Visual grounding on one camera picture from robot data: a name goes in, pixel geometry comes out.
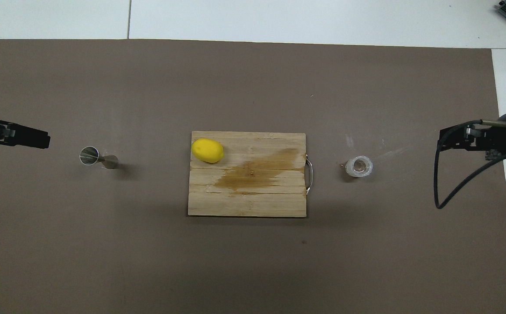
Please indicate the wooden cutting board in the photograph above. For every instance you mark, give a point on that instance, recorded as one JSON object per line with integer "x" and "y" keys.
{"x": 244, "y": 196}

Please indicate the steel double jigger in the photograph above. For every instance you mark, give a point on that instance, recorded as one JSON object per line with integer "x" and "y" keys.
{"x": 89, "y": 155}

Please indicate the yellow lemon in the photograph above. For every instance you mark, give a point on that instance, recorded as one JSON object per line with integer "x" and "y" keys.
{"x": 207, "y": 150}

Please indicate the small clear plastic cup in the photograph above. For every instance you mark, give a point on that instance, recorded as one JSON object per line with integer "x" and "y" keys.
{"x": 359, "y": 166}

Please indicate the brown paper table mat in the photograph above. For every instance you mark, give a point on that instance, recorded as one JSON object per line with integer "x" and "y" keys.
{"x": 253, "y": 87}

